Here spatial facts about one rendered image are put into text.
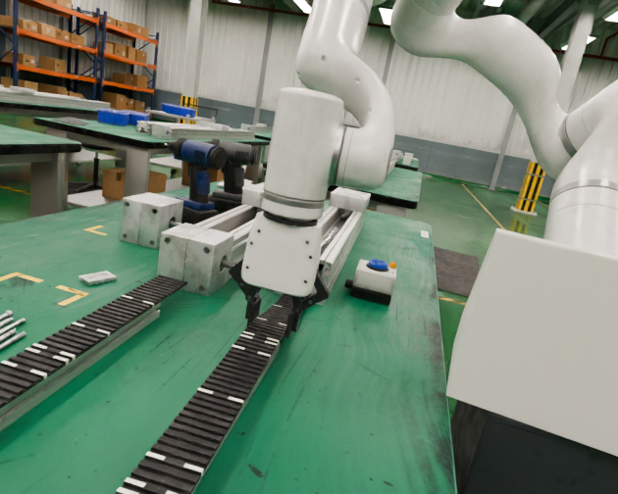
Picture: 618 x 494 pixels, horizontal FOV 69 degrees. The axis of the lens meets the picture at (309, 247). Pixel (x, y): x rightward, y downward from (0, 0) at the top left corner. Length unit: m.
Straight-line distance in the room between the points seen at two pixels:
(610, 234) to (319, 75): 0.46
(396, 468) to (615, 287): 0.32
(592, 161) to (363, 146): 0.41
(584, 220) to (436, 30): 0.42
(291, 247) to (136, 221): 0.50
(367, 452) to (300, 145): 0.35
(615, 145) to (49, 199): 2.41
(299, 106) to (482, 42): 0.43
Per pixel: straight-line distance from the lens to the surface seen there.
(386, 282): 0.89
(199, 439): 0.45
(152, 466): 0.42
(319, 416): 0.55
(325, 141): 0.56
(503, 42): 0.89
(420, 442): 0.56
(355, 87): 0.64
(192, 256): 0.79
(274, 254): 0.60
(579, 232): 0.75
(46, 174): 2.64
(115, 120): 4.04
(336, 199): 1.37
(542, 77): 0.90
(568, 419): 0.68
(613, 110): 0.87
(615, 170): 0.83
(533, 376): 0.65
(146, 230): 1.01
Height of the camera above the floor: 1.10
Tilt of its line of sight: 16 degrees down
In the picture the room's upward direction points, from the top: 11 degrees clockwise
